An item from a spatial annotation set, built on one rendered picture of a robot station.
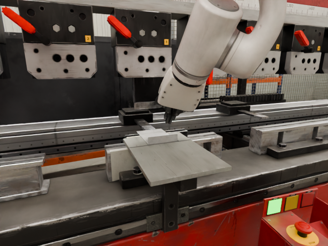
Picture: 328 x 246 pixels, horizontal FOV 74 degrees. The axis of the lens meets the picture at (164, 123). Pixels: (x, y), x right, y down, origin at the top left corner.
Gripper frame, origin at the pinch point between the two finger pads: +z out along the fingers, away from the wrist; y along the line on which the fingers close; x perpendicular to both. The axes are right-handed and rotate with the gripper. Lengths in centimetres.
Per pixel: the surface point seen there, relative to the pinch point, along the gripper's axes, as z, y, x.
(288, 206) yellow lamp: 9.4, -40.2, 16.5
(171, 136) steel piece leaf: 2.5, -1.4, 5.2
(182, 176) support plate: -8.0, -1.3, 21.2
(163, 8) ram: -19.2, 8.1, -19.0
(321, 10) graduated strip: -24, -46, -42
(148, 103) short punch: 2.8, 6.3, -5.2
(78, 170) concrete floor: 214, 56, -70
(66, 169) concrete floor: 219, 70, -70
